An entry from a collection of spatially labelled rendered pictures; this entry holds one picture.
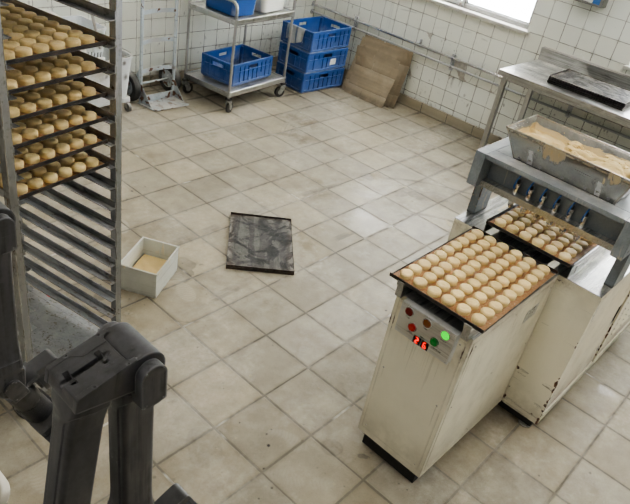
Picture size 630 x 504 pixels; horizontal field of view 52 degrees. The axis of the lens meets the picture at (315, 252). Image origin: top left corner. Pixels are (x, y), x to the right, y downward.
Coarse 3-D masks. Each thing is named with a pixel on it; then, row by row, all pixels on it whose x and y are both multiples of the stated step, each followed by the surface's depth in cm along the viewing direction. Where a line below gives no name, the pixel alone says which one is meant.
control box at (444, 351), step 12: (408, 300) 238; (420, 312) 234; (396, 324) 244; (408, 324) 239; (420, 324) 235; (432, 324) 231; (444, 324) 230; (408, 336) 241; (420, 336) 237; (432, 336) 233; (456, 336) 226; (432, 348) 235; (444, 348) 231; (444, 360) 233
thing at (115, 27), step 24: (120, 0) 213; (120, 24) 217; (120, 48) 221; (120, 72) 226; (120, 96) 231; (120, 120) 235; (120, 144) 241; (120, 168) 246; (120, 192) 252; (120, 216) 258; (120, 240) 264; (120, 264) 270; (120, 288) 277; (120, 312) 285
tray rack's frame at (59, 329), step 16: (32, 288) 314; (32, 304) 304; (48, 304) 306; (32, 320) 296; (48, 320) 297; (64, 320) 299; (80, 320) 301; (32, 336) 287; (48, 336) 289; (64, 336) 291; (80, 336) 292; (64, 352) 283
